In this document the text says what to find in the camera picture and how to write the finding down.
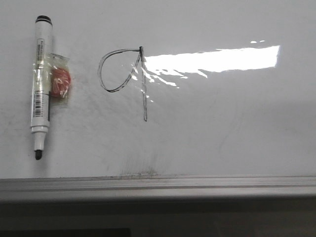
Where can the red round magnet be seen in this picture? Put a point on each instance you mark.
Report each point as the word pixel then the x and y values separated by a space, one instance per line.
pixel 60 77

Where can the white whiteboard marker black tip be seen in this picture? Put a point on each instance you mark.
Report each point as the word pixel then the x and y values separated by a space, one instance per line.
pixel 41 89

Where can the whiteboard with aluminium frame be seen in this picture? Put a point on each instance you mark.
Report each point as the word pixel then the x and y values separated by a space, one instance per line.
pixel 170 99

